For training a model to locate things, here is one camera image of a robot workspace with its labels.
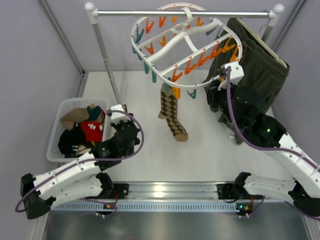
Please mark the brown argyle sock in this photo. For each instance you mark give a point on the brown argyle sock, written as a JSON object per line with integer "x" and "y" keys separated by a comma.
{"x": 169, "y": 112}

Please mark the white laundry basket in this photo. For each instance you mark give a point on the white laundry basket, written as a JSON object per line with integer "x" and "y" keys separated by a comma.
{"x": 53, "y": 153}

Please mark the brown striped sock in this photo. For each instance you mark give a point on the brown striped sock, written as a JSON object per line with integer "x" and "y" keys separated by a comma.
{"x": 74, "y": 117}

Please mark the black sock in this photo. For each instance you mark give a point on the black sock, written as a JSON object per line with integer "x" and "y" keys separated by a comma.
{"x": 70, "y": 140}

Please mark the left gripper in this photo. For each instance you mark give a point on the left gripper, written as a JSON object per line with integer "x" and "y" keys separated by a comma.
{"x": 124, "y": 127}

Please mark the red sock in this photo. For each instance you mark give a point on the red sock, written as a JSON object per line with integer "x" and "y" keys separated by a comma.
{"x": 92, "y": 130}

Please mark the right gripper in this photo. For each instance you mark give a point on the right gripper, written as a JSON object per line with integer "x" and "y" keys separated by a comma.
{"x": 215, "y": 90}

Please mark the white metal clothes rack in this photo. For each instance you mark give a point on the white metal clothes rack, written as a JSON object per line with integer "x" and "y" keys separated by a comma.
{"x": 94, "y": 14}

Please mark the olive green shorts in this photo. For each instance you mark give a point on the olive green shorts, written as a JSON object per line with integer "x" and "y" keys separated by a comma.
{"x": 264, "y": 71}

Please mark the white hanger with metal hook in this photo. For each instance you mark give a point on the white hanger with metal hook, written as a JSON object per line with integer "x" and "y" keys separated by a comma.
{"x": 273, "y": 17}

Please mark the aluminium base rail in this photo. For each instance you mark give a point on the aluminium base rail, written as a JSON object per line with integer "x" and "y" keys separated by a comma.
{"x": 192, "y": 197}

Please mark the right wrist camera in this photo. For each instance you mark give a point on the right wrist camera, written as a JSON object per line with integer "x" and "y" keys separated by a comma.
{"x": 232, "y": 71}

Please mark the teal sock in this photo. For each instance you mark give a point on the teal sock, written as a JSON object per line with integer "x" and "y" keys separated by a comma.
{"x": 95, "y": 114}

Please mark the white oval clip hanger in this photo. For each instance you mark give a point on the white oval clip hanger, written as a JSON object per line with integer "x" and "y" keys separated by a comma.
{"x": 172, "y": 47}

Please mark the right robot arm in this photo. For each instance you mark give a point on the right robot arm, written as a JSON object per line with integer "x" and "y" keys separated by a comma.
{"x": 241, "y": 107}

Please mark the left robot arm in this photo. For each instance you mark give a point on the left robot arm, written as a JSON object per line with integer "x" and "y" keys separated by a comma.
{"x": 83, "y": 178}

